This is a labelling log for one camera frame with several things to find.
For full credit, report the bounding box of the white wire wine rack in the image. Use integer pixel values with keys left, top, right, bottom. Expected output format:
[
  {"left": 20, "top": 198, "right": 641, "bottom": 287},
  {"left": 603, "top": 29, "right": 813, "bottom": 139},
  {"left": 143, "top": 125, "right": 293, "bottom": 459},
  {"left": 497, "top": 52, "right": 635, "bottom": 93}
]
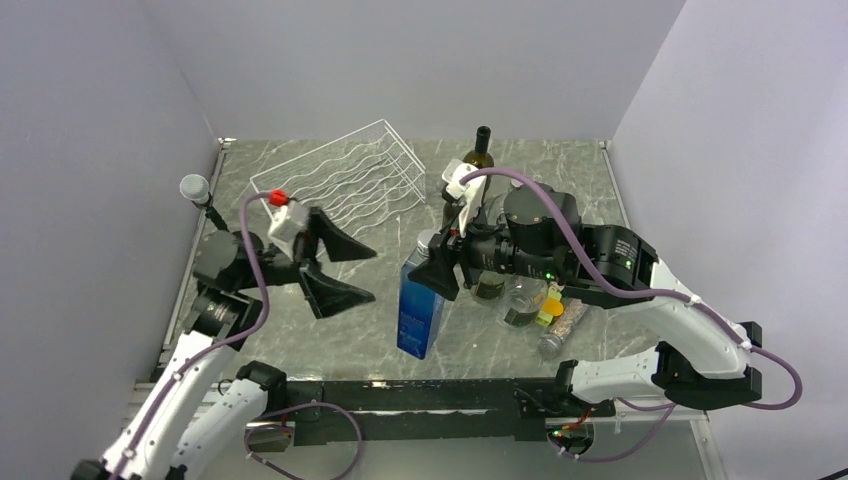
[{"left": 249, "top": 119, "right": 426, "bottom": 241}]

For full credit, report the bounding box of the small clear round bottle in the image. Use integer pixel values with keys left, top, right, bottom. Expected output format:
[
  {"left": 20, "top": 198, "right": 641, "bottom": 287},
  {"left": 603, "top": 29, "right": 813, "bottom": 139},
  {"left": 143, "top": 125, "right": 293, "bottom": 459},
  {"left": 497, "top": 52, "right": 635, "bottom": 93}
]
[{"left": 495, "top": 276, "right": 548, "bottom": 328}]

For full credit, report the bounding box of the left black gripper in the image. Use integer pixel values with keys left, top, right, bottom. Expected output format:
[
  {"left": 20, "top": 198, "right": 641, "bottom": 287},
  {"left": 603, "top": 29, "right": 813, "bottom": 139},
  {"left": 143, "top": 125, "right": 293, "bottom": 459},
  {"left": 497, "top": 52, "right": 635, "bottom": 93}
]
[{"left": 238, "top": 207, "right": 378, "bottom": 315}]

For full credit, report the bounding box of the black microphone on stand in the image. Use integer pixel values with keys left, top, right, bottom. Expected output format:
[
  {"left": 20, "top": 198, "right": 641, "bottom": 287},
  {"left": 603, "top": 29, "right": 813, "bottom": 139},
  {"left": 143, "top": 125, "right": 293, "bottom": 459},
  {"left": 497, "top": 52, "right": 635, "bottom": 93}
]
[{"left": 179, "top": 174, "right": 229, "bottom": 231}]

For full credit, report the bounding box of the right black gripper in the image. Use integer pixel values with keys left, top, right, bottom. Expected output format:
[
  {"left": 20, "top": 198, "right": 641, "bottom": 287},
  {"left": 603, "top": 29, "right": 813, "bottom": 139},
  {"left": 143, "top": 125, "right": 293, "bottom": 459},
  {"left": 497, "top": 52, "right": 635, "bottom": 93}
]
[{"left": 408, "top": 195, "right": 566, "bottom": 298}]

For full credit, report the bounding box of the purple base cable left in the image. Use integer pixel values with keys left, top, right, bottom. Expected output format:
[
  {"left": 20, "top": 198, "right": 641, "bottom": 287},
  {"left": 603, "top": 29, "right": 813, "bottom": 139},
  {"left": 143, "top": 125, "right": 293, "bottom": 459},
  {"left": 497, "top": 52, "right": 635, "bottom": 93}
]
[{"left": 243, "top": 398, "right": 366, "bottom": 480}]

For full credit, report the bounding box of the labelled dark wine bottle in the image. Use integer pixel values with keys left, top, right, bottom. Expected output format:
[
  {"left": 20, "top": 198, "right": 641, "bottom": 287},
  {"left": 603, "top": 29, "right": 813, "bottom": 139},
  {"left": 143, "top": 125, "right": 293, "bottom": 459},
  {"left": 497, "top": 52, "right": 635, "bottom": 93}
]
[{"left": 471, "top": 271, "right": 508, "bottom": 305}]

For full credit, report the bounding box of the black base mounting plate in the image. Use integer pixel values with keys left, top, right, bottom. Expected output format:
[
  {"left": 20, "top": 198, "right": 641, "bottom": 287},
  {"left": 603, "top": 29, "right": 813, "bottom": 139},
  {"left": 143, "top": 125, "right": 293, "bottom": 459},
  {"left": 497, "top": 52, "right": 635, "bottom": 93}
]
[{"left": 282, "top": 378, "right": 615, "bottom": 446}]

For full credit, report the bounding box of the blue glass bottle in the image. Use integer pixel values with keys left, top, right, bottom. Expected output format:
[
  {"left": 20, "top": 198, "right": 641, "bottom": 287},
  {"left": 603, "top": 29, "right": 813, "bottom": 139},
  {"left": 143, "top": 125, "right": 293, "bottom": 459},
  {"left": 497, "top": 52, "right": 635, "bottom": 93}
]
[{"left": 396, "top": 229, "right": 445, "bottom": 360}]

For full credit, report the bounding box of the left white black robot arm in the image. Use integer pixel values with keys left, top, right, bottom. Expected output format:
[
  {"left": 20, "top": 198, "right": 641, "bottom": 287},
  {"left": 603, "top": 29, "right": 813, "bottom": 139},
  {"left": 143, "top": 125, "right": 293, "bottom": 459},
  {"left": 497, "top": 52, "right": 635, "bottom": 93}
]
[{"left": 71, "top": 200, "right": 376, "bottom": 479}]

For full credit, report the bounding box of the glitter filled tube bottle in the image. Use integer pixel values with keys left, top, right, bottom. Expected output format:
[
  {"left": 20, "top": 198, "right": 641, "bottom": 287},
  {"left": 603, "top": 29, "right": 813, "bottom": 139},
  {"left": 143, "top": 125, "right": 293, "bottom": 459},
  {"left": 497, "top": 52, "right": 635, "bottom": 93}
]
[{"left": 537, "top": 299, "right": 589, "bottom": 360}]

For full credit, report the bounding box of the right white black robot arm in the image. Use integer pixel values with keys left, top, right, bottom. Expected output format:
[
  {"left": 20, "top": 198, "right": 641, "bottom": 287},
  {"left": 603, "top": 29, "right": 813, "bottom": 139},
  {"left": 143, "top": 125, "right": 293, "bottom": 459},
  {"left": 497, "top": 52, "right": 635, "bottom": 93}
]
[{"left": 410, "top": 184, "right": 762, "bottom": 415}]

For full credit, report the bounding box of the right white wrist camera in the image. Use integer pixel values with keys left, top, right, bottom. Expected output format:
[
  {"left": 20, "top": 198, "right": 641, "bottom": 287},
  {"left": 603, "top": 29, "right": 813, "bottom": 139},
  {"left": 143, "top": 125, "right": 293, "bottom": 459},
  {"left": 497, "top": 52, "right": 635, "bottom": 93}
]
[{"left": 441, "top": 159, "right": 486, "bottom": 238}]

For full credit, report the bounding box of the dark green wine bottle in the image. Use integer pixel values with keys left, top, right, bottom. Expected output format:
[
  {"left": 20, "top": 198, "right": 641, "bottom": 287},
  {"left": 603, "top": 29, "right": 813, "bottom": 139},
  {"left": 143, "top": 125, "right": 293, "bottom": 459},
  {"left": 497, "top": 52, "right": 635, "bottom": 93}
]
[{"left": 462, "top": 125, "right": 495, "bottom": 169}]

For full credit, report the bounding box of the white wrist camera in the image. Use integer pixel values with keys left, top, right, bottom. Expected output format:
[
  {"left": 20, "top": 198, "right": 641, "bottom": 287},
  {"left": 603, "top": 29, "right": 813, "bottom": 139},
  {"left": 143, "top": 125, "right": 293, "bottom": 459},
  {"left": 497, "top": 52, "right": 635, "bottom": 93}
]
[
  {"left": 441, "top": 159, "right": 486, "bottom": 238},
  {"left": 267, "top": 200, "right": 309, "bottom": 260}
]

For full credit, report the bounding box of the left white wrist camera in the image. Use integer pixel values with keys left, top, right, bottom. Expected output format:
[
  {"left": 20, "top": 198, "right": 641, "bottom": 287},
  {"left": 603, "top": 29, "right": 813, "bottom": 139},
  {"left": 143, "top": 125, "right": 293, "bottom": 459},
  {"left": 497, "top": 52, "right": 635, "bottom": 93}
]
[{"left": 267, "top": 200, "right": 309, "bottom": 260}]

